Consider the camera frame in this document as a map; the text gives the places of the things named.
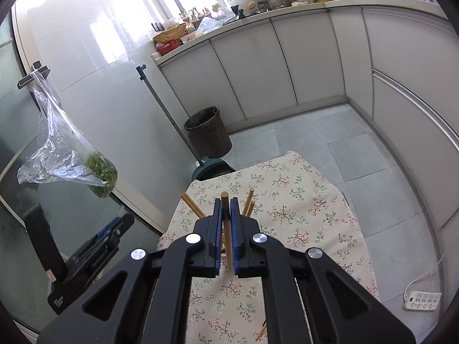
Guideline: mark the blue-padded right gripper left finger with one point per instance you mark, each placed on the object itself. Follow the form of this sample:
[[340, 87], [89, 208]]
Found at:
[[145, 297]]

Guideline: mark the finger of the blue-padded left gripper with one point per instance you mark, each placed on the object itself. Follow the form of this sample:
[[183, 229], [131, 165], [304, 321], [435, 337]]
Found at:
[[110, 235]]

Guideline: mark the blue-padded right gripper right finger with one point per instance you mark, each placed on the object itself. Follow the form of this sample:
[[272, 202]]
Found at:
[[308, 297]]

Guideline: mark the bamboo chopstick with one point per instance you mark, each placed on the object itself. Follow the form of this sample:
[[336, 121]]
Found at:
[[250, 208], [248, 201], [261, 331], [227, 230], [193, 206]]

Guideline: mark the plastic bag of greens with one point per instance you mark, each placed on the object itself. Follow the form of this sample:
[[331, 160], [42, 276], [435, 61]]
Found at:
[[63, 154]]

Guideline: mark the floral tablecloth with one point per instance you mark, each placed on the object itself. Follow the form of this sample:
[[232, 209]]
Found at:
[[294, 203]]

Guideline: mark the white power strip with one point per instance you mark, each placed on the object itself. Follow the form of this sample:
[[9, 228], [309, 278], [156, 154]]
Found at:
[[422, 301]]

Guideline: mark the dark brown trash bin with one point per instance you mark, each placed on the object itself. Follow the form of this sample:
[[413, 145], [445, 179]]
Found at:
[[208, 134]]

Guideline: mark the wicker basket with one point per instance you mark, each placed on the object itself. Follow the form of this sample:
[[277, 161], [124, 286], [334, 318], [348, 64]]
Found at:
[[175, 33]]

